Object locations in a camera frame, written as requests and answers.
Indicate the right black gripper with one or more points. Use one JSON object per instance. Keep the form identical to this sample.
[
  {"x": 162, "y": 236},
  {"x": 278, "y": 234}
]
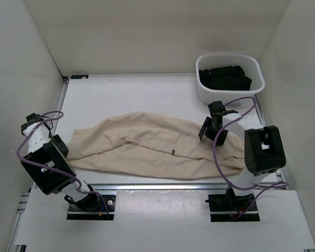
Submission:
[{"x": 203, "y": 128}]

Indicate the white plastic basket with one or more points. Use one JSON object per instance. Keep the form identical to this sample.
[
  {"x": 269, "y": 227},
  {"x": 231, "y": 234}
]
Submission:
[{"x": 249, "y": 65}]

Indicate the beige trousers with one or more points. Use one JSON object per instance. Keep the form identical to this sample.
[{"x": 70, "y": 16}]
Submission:
[{"x": 151, "y": 145}]

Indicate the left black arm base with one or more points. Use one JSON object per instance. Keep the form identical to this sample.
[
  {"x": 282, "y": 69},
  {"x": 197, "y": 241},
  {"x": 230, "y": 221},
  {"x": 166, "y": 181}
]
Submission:
[{"x": 98, "y": 211}]

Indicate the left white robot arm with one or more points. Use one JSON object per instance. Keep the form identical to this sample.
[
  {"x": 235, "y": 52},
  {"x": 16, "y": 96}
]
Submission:
[{"x": 44, "y": 157}]

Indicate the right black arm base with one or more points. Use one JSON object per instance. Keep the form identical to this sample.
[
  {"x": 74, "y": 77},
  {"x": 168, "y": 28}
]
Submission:
[{"x": 221, "y": 211}]

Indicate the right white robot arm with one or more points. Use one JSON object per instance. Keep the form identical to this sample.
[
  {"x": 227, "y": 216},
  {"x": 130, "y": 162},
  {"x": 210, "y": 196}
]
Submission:
[{"x": 263, "y": 149}]

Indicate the black trousers in basket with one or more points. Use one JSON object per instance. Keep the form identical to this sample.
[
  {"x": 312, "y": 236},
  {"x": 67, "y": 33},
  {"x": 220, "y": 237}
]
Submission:
[{"x": 231, "y": 78}]

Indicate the blue corner label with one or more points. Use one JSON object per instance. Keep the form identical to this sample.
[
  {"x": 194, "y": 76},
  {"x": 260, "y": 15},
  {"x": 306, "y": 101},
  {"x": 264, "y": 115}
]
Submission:
[{"x": 79, "y": 77}]

